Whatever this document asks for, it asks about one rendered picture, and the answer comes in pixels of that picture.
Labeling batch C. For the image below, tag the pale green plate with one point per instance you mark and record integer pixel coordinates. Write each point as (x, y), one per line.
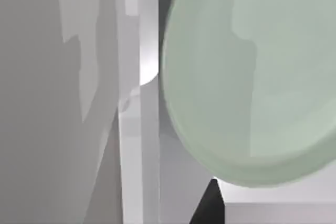
(249, 82)

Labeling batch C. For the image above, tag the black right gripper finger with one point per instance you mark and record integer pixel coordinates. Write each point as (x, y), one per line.
(211, 205)

